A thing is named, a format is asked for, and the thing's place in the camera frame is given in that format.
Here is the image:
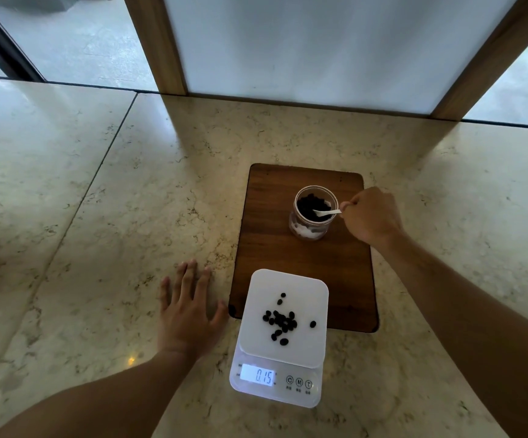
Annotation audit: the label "person's right hand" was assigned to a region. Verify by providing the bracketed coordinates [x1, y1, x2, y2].
[340, 187, 405, 248]

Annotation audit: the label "person's left hand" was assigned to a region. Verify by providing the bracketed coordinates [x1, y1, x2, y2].
[158, 259, 229, 361]

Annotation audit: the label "person's left forearm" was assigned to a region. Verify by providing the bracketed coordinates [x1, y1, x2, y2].
[0, 350, 197, 438]

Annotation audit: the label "person's right forearm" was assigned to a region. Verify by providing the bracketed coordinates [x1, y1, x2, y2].
[372, 230, 528, 438]

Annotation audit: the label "dark beans in jar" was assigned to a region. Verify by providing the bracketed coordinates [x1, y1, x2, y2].
[297, 193, 333, 222]

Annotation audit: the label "clear glass jar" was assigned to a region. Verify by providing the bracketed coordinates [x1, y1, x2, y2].
[289, 185, 339, 242]

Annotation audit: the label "brown wooden board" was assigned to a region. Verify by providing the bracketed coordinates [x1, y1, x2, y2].
[228, 163, 379, 334]

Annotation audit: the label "pile of dark beans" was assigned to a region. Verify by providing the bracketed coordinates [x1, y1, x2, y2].
[262, 293, 317, 346]

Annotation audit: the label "white digital kitchen scale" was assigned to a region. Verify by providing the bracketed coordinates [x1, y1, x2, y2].
[229, 268, 329, 409]

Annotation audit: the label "wooden framed white panel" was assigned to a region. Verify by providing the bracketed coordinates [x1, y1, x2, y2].
[123, 0, 528, 122]

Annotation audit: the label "black metal window frame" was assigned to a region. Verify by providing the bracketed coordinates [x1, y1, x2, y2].
[0, 0, 46, 83]

